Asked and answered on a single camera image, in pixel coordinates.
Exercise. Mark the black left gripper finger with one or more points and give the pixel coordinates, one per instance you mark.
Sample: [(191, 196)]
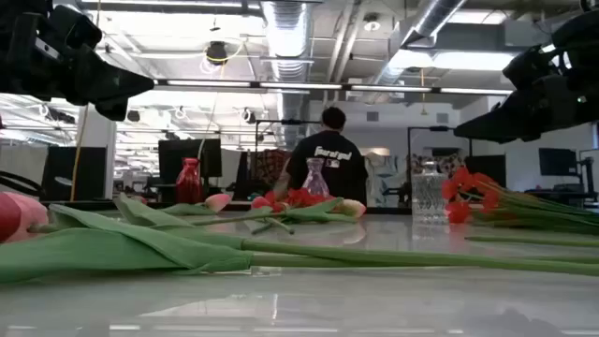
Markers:
[(114, 111), (107, 84)]

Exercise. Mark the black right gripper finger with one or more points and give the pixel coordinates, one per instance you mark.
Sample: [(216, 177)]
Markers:
[(524, 117)]

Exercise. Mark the red small-blossom flower bunch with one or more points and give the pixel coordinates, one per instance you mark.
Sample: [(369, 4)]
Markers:
[(461, 180), (299, 197)]

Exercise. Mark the red glass vase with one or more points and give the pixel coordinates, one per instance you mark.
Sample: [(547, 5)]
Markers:
[(188, 185)]

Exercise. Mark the pink artificial tulip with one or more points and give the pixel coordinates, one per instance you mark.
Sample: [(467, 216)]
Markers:
[(351, 208), (217, 202), (140, 234)]

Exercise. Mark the clear crystal glass vase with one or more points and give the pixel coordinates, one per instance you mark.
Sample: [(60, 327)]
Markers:
[(428, 196)]

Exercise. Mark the purple glass vase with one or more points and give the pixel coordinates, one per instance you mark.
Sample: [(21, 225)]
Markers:
[(314, 182)]

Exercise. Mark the black partition panel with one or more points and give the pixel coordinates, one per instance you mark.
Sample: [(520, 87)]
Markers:
[(496, 164), (61, 173)]

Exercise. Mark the black monitor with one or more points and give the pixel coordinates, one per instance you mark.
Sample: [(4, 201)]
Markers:
[(168, 159), (557, 161)]

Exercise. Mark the black desk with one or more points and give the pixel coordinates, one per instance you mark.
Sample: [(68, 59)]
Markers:
[(561, 192)]

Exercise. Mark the floral patterned cloth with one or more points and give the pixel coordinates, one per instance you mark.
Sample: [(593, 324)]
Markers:
[(449, 164)]

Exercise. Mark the black ceiling dome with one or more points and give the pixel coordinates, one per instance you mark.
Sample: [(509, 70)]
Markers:
[(216, 52)]

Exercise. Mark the blue white patterned cloth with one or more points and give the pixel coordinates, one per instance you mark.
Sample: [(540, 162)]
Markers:
[(386, 182)]

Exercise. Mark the red mandala patterned cloth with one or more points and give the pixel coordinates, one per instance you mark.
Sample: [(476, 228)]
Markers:
[(269, 168)]

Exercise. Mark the round ceiling sensor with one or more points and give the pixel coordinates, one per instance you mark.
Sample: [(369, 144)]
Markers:
[(372, 23)]

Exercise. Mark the long ceiling light bar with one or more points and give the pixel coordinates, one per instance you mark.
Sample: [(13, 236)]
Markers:
[(299, 86)]

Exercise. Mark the person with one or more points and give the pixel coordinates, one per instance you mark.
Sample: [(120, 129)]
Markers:
[(337, 164)]

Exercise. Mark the black metal frame stand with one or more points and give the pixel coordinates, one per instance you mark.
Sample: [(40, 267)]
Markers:
[(440, 127), (285, 121)]

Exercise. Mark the black aluminium table frame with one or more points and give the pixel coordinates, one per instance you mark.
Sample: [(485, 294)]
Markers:
[(93, 205)]

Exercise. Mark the silver ventilation duct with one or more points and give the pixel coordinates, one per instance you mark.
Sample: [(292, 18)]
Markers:
[(435, 16), (287, 37)]

